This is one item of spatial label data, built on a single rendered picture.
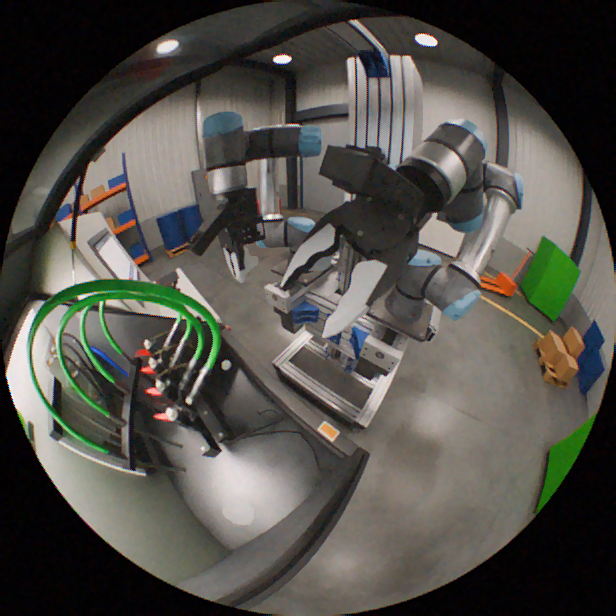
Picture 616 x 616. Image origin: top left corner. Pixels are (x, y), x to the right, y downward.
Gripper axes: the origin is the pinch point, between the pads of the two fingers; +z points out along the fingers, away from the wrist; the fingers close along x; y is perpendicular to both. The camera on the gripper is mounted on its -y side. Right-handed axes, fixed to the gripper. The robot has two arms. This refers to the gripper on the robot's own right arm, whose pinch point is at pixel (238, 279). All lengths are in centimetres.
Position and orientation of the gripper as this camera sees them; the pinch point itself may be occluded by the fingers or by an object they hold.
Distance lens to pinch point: 44.1
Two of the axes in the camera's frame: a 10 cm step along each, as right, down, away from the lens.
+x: -7.4, -4.5, 5.0
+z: 0.0, 7.4, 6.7
